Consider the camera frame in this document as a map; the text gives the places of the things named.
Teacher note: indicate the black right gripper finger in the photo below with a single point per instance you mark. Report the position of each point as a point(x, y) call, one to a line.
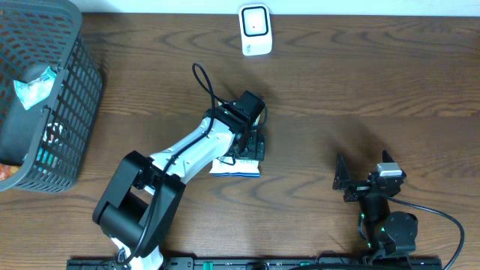
point(386, 157)
point(342, 176)

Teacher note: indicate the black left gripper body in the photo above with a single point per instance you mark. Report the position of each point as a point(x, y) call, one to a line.
point(255, 148)

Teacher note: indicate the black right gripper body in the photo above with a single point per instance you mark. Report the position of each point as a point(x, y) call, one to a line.
point(358, 190)

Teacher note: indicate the cream wipes pack blue edges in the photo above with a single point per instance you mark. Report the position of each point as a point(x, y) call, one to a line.
point(236, 169)

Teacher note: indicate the green soft wipes pack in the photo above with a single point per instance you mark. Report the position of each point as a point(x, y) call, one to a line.
point(32, 93)

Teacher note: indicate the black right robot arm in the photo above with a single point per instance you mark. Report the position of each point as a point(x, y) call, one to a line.
point(389, 234)

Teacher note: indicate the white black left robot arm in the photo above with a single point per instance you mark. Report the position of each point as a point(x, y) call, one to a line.
point(140, 202)

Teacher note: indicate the white barcode scanner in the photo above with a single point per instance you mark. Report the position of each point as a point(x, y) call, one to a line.
point(256, 30)

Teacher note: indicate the grey plastic mesh basket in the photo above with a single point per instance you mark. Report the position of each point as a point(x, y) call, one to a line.
point(48, 141)

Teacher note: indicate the orange tissue pack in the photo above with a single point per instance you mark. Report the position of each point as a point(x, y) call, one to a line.
point(6, 171)

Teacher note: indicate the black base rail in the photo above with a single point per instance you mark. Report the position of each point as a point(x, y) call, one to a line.
point(188, 263)

